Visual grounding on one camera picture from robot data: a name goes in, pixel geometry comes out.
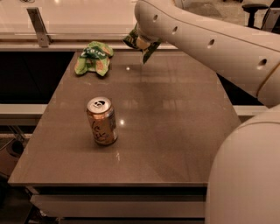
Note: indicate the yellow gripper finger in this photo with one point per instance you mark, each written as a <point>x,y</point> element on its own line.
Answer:
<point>141,44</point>

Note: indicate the black office chair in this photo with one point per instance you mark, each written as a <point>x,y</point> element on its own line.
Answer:
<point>264,17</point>

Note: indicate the orange soda can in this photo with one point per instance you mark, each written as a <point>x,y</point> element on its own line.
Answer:
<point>102,120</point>

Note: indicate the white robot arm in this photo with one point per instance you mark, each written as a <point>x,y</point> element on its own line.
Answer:
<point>244,181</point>

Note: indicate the left metal glass bracket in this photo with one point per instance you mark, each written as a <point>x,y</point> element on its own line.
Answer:
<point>39,27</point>

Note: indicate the green jalapeno kettle chip bag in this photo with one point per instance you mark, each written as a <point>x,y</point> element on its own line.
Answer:
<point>130,41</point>

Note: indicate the green rice chip bag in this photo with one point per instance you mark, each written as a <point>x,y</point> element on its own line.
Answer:
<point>94,58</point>

